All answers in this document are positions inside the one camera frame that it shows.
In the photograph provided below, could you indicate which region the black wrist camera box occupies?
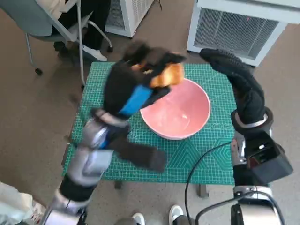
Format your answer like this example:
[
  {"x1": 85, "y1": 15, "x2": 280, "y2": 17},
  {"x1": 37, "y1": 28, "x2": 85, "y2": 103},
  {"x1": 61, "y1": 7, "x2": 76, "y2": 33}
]
[
  {"x1": 243, "y1": 131, "x2": 294, "y2": 183},
  {"x1": 110, "y1": 138, "x2": 166, "y2": 173}
]

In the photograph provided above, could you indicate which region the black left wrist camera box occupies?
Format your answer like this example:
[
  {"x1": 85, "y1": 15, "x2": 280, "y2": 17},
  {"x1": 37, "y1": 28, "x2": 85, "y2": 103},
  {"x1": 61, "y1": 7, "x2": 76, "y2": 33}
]
[{"x1": 110, "y1": 138, "x2": 166, "y2": 173}]

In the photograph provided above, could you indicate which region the grey office chair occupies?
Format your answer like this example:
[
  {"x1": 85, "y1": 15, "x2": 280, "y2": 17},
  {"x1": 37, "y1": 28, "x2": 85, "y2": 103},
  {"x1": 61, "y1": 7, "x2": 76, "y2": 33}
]
[{"x1": 0, "y1": 0, "x2": 113, "y2": 90}]

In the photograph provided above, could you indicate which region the large white grille cabinet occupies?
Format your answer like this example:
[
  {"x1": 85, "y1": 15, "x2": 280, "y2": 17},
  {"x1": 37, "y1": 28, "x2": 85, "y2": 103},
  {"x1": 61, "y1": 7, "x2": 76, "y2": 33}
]
[{"x1": 186, "y1": 0, "x2": 300, "y2": 68}]

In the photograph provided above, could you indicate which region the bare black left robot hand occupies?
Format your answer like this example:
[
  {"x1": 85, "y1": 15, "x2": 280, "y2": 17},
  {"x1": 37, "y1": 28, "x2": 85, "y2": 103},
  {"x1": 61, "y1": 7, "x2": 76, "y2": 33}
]
[{"x1": 103, "y1": 41, "x2": 188, "y2": 120}]

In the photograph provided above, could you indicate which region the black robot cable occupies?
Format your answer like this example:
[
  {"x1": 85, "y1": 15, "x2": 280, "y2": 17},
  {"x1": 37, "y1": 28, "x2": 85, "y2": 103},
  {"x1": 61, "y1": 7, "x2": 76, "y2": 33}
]
[
  {"x1": 184, "y1": 142, "x2": 233, "y2": 225},
  {"x1": 195, "y1": 189, "x2": 285, "y2": 225}
]

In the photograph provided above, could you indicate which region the small white grille cabinet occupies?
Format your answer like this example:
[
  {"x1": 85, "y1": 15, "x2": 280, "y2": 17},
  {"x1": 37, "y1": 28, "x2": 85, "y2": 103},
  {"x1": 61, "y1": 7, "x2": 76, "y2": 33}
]
[{"x1": 105, "y1": 0, "x2": 155, "y2": 38}]

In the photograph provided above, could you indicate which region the long toy bread loaf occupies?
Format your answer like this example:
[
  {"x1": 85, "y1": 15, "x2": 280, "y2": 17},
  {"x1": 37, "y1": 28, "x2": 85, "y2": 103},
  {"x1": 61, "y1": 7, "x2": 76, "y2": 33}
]
[{"x1": 131, "y1": 62, "x2": 183, "y2": 89}]

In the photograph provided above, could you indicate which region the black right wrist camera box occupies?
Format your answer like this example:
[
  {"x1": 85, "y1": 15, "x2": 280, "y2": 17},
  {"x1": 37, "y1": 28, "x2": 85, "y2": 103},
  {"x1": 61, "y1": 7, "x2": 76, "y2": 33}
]
[{"x1": 243, "y1": 131, "x2": 294, "y2": 183}]

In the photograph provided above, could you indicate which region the green cutting mat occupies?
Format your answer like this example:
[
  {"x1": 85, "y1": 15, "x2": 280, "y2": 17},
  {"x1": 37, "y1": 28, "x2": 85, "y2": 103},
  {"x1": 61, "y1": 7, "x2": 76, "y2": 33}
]
[{"x1": 61, "y1": 61, "x2": 237, "y2": 186}]

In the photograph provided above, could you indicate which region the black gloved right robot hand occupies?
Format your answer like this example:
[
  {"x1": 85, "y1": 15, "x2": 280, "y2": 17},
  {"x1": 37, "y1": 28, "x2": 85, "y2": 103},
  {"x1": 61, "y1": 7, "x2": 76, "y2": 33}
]
[{"x1": 199, "y1": 48, "x2": 267, "y2": 125}]

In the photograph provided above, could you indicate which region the pink bowl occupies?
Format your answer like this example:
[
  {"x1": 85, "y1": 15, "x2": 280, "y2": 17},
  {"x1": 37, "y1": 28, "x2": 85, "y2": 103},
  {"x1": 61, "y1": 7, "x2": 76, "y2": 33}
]
[{"x1": 140, "y1": 78, "x2": 211, "y2": 141}]

